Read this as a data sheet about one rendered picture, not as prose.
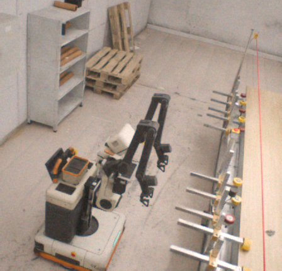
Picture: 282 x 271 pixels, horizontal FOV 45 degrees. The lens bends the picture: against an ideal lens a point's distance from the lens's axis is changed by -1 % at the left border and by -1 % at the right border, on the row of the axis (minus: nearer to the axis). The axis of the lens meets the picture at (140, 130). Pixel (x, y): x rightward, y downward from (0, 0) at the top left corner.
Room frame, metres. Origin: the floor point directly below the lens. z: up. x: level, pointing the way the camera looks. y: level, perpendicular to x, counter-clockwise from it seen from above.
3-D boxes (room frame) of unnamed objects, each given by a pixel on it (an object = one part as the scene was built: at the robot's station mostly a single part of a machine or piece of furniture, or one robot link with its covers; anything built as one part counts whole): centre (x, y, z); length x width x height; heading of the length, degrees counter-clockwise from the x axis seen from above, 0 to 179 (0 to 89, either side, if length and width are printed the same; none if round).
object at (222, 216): (1.74, -0.66, 0.87); 0.04 x 0.04 x 0.48; 79
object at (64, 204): (2.18, 0.44, 0.59); 0.55 x 0.34 x 0.83; 170
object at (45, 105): (4.41, 1.29, 0.78); 0.90 x 0.45 x 1.55; 169
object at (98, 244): (2.16, 0.35, 0.16); 0.67 x 0.64 x 0.25; 80
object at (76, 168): (2.18, 0.46, 0.87); 0.23 x 0.15 x 0.11; 170
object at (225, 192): (1.99, -0.71, 0.90); 0.04 x 0.04 x 0.48; 79
